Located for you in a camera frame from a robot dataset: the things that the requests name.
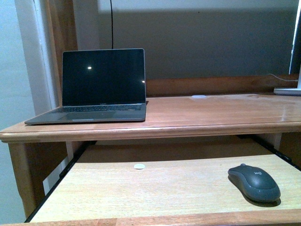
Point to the wooden keyboard tray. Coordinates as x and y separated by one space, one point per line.
183 183

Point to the dark grey computer mouse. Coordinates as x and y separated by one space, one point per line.
255 183

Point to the white round desk pad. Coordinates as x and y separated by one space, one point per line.
198 96

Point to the white round sticker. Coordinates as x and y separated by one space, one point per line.
139 166

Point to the grey laptop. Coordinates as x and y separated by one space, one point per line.
100 86

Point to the wooden desk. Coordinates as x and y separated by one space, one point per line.
233 105

